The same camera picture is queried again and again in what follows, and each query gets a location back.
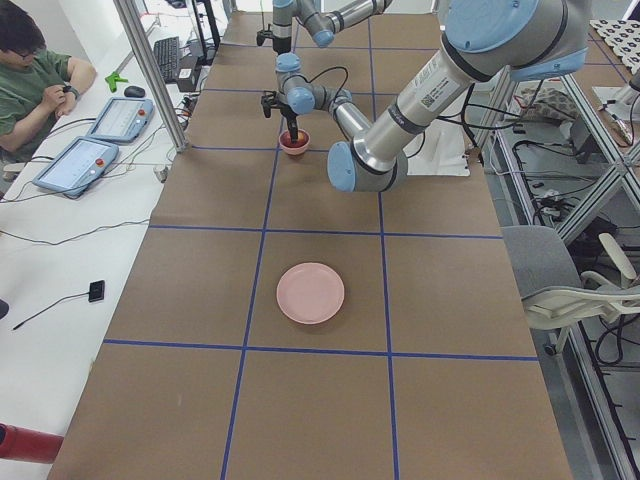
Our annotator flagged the teach pendant tablet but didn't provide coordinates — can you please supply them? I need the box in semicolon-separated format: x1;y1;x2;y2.
87;97;154;144
32;136;119;198

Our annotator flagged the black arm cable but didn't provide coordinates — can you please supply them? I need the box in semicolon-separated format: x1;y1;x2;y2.
299;66;351;109

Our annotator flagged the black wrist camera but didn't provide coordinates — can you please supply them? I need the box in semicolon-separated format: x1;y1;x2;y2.
256;29;273;46
260;91;279;119

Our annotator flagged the pink bowl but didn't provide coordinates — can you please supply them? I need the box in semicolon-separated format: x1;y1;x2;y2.
279;129;310;156

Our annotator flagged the pink plate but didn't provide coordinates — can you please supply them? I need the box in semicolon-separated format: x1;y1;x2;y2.
276;262;345;325

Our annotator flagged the seated person green shirt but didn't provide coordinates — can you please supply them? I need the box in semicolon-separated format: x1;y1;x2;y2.
1;1;97;163

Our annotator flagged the black computer mouse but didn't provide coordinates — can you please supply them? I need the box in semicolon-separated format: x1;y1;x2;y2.
123;85;146;98

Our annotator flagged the green plastic clamp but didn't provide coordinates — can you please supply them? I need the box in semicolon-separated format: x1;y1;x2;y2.
104;71;129;93

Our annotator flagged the far teach pendant tablet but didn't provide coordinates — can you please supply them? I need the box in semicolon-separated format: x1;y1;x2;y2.
87;97;154;144

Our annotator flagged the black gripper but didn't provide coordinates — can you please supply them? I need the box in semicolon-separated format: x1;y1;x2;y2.
282;110;300;143

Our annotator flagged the grey office chair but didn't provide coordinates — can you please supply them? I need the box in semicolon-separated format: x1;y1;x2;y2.
502;225;639;356

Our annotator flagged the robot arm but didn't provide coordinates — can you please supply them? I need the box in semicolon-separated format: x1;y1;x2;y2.
269;1;592;192
260;0;393;54

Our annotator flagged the aluminium column left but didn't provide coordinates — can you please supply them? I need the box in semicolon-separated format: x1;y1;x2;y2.
113;0;188;153

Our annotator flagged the small black square puck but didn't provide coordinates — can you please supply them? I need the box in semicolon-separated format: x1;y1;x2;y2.
88;280;106;303

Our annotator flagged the aluminium rack frame right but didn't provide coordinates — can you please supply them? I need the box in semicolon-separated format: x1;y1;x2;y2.
488;77;639;479

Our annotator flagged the red cylinder object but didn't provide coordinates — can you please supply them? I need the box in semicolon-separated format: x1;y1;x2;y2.
1;424;64;464

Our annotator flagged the black keyboard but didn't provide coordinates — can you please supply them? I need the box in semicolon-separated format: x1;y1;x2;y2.
152;36;180;84

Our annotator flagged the red apple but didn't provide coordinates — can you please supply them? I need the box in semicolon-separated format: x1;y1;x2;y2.
279;131;309;148

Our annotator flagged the near teach pendant tablet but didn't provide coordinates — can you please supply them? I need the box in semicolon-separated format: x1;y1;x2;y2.
32;136;119;198

